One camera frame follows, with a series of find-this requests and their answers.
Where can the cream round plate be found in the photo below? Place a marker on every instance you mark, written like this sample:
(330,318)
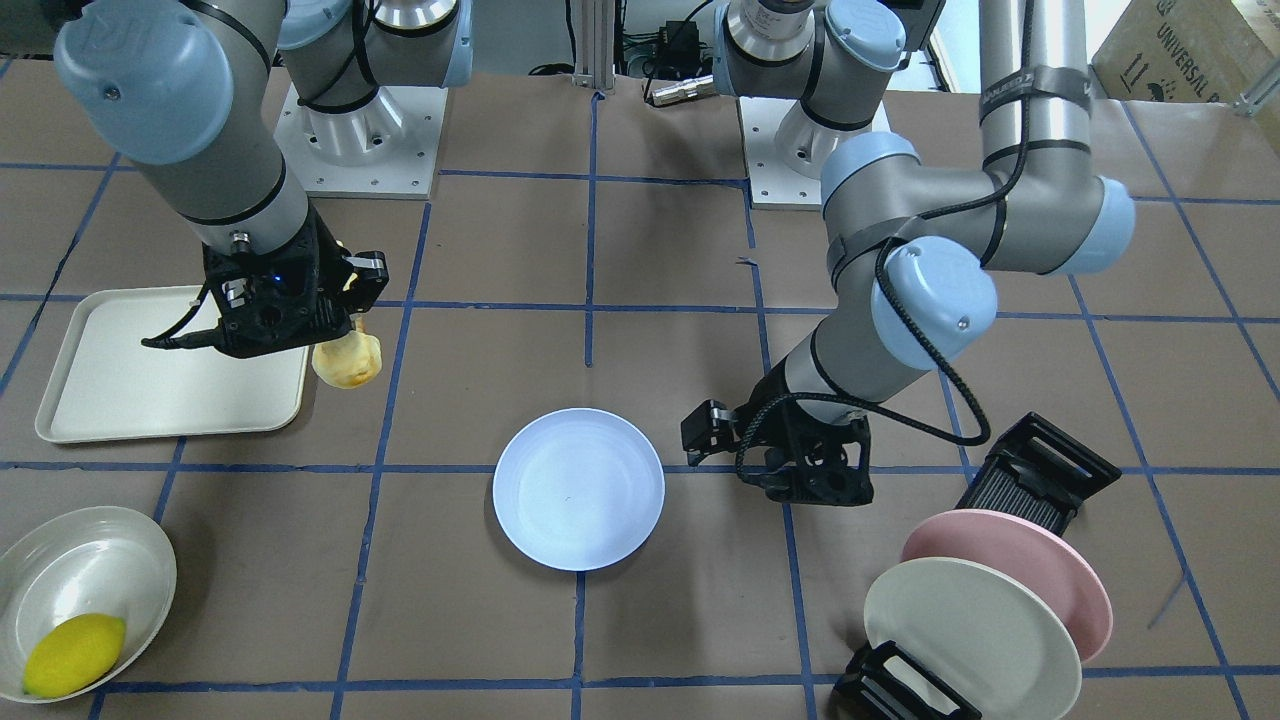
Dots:
(107,561)

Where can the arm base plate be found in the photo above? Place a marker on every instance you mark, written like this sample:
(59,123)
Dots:
(386,150)
(785,151)

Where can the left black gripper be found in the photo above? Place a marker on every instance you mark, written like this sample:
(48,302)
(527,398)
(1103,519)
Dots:
(768,426)

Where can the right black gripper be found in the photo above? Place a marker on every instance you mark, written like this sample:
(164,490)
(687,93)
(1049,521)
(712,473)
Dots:
(326,262)

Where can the cardboard box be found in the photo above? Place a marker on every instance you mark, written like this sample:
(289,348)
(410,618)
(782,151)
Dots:
(1187,51)

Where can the yellow lemon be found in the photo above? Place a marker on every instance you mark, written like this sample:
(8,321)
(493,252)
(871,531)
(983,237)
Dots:
(74,655)

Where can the cream plate in rack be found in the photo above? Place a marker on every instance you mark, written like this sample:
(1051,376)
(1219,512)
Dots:
(1001,647)

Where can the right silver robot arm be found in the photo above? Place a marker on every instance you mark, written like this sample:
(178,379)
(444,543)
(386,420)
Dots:
(235,110)

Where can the blue plate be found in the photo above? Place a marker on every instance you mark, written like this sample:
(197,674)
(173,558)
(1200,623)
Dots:
(578,489)

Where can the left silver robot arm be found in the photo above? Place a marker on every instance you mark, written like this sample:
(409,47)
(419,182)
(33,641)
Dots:
(911,248)

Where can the pink plate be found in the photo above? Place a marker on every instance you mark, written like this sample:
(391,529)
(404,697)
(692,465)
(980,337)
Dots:
(1044,563)

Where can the cream rectangular tray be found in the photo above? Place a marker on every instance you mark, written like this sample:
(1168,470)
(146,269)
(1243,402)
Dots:
(105,385)

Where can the silver metal cylinder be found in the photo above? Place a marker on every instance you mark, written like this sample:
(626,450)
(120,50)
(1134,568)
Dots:
(686,90)

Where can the aluminium frame post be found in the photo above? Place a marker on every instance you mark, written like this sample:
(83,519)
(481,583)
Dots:
(596,28)

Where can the black dish rack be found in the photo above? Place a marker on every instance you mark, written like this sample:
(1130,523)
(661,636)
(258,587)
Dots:
(1034,471)

